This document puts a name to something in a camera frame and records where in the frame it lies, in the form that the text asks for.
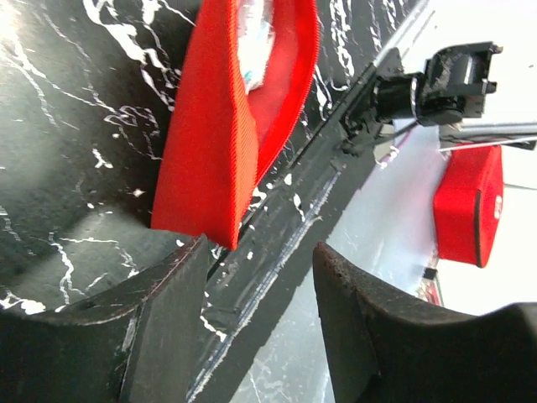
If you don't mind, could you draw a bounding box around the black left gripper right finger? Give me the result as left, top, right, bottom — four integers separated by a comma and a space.
313, 243, 536, 402

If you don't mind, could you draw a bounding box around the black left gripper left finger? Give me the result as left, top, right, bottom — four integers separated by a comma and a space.
1, 237, 209, 402

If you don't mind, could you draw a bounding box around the red first aid pouch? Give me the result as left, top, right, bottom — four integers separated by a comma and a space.
150, 0, 319, 249

